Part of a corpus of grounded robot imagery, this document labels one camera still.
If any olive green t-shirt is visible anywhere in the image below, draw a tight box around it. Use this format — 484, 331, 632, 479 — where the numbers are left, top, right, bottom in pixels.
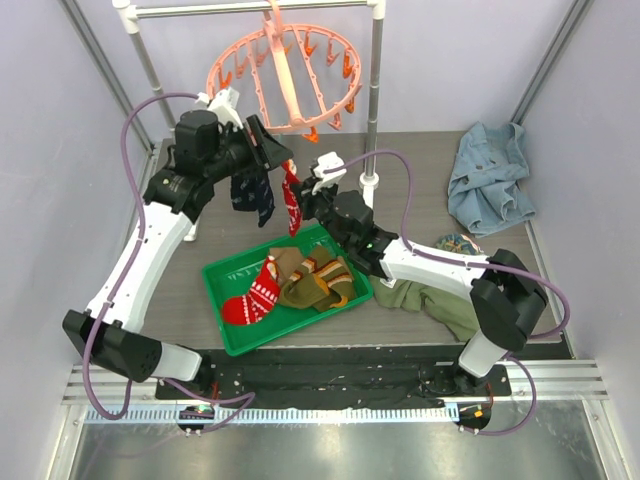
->
369, 276, 479, 342

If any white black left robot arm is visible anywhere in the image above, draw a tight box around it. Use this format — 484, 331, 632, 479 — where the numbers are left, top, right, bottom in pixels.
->
62, 110, 293, 399

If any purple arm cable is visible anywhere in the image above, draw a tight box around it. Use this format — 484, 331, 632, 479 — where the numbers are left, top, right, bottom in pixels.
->
81, 92, 256, 434
344, 148, 571, 437

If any pink round clip hanger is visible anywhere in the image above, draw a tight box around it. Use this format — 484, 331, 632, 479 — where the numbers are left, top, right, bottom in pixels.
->
206, 1, 362, 142

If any green plastic tray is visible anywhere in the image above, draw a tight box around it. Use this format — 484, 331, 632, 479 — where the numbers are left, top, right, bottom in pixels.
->
202, 224, 344, 357

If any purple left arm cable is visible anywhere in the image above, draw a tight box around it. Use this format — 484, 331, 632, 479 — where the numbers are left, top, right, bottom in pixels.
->
81, 92, 256, 434

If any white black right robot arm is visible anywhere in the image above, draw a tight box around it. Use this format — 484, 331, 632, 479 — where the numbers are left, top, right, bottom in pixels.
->
292, 177, 548, 395

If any white metal clothes rack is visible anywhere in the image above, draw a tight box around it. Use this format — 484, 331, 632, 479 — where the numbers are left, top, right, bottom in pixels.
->
111, 0, 387, 242

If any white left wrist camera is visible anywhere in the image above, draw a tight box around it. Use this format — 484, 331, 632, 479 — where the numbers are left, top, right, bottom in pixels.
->
194, 87, 244, 129

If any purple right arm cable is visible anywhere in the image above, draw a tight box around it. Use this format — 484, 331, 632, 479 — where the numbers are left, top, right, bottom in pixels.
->
344, 148, 571, 437

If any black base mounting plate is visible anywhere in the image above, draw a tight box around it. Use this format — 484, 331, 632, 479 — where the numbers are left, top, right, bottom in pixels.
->
156, 345, 512, 410

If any light blue denim shirt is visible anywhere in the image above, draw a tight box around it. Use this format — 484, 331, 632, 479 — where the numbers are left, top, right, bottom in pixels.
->
448, 122, 536, 237

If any navy blue sock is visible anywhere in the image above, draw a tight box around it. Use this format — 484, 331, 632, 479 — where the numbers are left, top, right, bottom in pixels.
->
230, 175, 259, 212
255, 172, 275, 228

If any red christmas sock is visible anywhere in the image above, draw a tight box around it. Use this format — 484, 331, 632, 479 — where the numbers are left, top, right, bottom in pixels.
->
222, 256, 281, 326
282, 159, 302, 237

